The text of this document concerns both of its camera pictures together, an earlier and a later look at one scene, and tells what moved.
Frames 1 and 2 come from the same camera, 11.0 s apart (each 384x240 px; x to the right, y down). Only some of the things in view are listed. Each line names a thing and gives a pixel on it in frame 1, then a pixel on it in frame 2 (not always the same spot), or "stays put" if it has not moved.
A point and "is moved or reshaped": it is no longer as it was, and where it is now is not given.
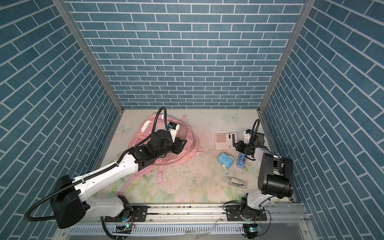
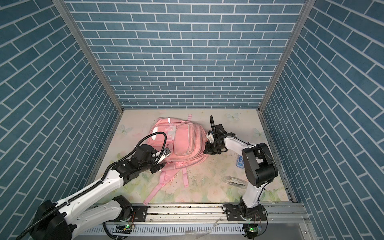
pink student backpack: x=155 y=122 is moved or reshaped
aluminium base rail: x=284 y=222 stays put
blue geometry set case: x=240 y=160 stays put
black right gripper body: x=244 y=147 → x=213 y=148
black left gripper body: x=176 y=147 → x=156 y=168
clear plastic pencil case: x=235 y=181 stays put
